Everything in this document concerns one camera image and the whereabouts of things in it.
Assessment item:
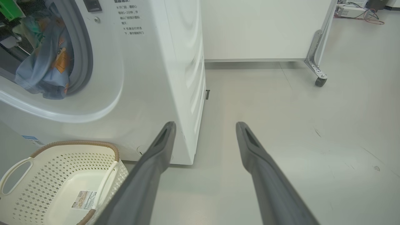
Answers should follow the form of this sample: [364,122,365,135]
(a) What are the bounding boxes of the cream laundry basket brown rim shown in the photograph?
[0,141,129,225]

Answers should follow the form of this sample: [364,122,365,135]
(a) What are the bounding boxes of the blue patterned garment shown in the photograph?
[15,3,74,100]

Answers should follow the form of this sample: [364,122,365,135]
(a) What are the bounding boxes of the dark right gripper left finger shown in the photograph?
[94,121,177,225]

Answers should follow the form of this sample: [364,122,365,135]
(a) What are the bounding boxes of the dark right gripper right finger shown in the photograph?
[235,121,319,225]

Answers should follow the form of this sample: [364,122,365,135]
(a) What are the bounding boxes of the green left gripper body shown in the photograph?
[0,0,25,21]

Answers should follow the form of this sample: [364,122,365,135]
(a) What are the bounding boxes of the white front-load washing machine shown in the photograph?
[0,0,207,165]

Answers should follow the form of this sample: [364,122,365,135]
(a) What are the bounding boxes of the blue energy label sticker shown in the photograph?
[22,135,46,147]

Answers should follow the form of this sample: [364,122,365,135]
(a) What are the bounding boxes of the paper label in basket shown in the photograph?
[71,190,98,210]

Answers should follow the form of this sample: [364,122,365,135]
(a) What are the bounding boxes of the white partition panel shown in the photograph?
[202,0,338,62]

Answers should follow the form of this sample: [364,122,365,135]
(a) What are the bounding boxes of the white device with cables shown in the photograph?
[334,8,385,25]

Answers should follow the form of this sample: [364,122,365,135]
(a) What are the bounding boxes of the white electronics box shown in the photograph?
[336,4,366,18]

